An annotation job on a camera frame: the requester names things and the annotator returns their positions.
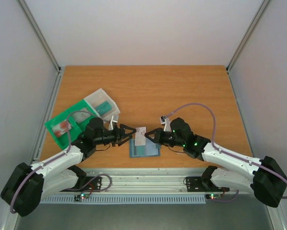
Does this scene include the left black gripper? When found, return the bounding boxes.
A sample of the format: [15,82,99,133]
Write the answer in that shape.
[95,124,137,147]

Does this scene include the white card red marks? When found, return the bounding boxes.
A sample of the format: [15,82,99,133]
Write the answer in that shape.
[135,127,146,146]

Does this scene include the teal card holder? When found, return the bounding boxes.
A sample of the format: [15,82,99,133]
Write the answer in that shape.
[129,139,161,158]

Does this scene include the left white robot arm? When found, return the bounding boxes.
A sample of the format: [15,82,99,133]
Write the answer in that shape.
[0,117,136,217]

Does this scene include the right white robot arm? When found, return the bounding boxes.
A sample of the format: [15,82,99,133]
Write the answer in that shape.
[145,117,287,207]

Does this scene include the teal card in bin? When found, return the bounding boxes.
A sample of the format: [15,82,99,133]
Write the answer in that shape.
[95,101,112,116]

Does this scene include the grey card in tray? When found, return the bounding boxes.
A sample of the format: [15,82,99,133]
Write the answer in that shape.
[72,108,91,124]

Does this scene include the red white card in tray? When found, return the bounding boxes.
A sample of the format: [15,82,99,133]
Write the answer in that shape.
[52,120,72,138]

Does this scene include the white translucent plastic bin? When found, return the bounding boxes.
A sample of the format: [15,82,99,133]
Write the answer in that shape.
[84,88,120,121]

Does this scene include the green plastic tray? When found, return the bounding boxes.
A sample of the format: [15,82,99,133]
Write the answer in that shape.
[45,100,99,150]

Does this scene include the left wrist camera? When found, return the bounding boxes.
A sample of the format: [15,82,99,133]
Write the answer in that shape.
[108,115,119,130]

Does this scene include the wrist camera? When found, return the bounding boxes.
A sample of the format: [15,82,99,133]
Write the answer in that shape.
[108,115,119,130]
[160,116,172,132]

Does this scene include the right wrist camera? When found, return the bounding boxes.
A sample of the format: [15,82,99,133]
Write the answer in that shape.
[160,116,172,132]

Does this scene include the aluminium front rail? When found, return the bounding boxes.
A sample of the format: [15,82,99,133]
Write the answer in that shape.
[12,158,276,194]

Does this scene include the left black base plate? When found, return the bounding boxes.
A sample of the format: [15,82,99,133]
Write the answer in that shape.
[63,176,102,192]

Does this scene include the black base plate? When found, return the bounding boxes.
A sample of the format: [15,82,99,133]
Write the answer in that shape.
[183,176,230,192]
[63,176,102,192]

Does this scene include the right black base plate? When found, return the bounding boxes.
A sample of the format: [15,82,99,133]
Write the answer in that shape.
[183,176,230,192]

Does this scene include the grey slotted cable duct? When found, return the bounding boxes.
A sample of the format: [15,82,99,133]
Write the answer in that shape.
[40,194,206,205]

